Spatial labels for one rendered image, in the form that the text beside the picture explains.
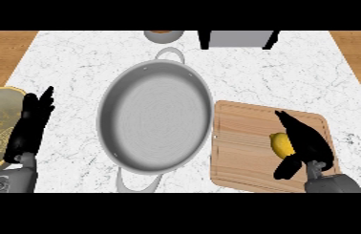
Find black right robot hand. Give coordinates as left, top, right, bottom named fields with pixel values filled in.
left=273, top=110, right=336, bottom=181

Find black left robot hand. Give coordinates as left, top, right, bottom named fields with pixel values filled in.
left=3, top=85, right=56, bottom=164

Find yellow lemon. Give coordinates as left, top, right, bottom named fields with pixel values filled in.
left=268, top=132, right=296, bottom=160

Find wooden cutting board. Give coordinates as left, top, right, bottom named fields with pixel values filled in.
left=210, top=99, right=345, bottom=194

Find grey metal pot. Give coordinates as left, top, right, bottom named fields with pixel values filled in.
left=96, top=47, right=215, bottom=194

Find yellowish patterned plate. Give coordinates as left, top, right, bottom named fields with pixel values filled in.
left=0, top=86, right=28, bottom=167

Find grey and black appliance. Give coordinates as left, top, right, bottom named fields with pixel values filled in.
left=198, top=30, right=282, bottom=51

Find grey bowl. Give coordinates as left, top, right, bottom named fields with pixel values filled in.
left=143, top=30, right=186, bottom=45

